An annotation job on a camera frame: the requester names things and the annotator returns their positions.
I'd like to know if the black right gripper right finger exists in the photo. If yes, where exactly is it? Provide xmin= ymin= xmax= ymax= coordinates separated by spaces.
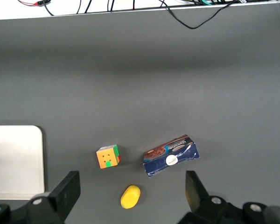
xmin=176 ymin=170 xmax=245 ymax=224

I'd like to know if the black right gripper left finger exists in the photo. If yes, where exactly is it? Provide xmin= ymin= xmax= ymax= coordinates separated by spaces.
xmin=25 ymin=170 xmax=81 ymax=224

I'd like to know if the blue cookie box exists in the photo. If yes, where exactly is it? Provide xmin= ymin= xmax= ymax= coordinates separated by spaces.
xmin=143 ymin=134 xmax=200 ymax=178

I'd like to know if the beige plastic tray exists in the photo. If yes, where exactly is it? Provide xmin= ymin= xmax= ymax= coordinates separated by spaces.
xmin=0 ymin=125 xmax=45 ymax=200

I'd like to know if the colourful puzzle cube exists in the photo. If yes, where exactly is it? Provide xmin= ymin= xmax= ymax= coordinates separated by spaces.
xmin=96 ymin=144 xmax=121 ymax=169

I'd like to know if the black looped table-edge cable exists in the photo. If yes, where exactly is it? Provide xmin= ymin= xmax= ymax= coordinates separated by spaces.
xmin=161 ymin=0 xmax=240 ymax=30

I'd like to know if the black thin cable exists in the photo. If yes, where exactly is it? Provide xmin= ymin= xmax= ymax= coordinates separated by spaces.
xmin=42 ymin=0 xmax=55 ymax=16

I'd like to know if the red thin wire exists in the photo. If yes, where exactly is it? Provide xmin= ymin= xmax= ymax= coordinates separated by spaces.
xmin=17 ymin=0 xmax=45 ymax=7

